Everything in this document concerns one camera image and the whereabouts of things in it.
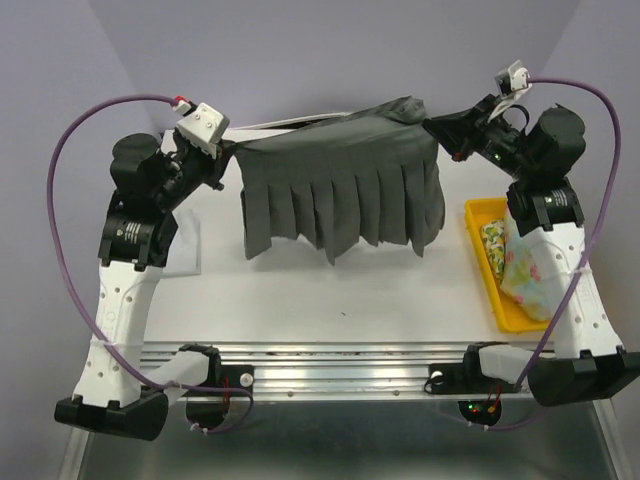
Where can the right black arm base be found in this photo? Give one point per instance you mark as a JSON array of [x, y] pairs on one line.
[[466, 378]]

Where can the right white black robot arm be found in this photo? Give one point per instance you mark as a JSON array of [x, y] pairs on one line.
[[590, 361]]

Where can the grey pleated skirt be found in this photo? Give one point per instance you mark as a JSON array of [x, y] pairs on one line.
[[371, 175]]

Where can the white folded cloth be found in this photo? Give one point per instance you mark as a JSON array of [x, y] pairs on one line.
[[184, 258]]

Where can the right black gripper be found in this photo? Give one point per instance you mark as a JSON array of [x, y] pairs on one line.
[[464, 130]]

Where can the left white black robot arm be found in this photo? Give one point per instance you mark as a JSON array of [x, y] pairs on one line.
[[137, 234]]

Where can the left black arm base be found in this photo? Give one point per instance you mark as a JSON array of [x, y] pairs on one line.
[[224, 400]]

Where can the light blue floral skirt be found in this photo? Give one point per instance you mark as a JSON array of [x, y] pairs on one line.
[[521, 279]]

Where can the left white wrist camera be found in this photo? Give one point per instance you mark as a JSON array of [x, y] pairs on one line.
[[201, 125]]

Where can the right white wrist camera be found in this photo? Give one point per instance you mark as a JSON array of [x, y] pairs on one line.
[[513, 82]]

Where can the yellow plastic tray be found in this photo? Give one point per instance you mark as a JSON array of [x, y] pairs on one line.
[[509, 316]]

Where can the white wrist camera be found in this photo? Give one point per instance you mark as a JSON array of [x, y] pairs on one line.
[[201, 125], [513, 82]]

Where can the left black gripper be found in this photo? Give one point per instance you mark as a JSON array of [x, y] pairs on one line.
[[214, 165]]

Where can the aluminium rail frame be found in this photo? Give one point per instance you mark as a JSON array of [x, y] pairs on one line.
[[340, 353]]

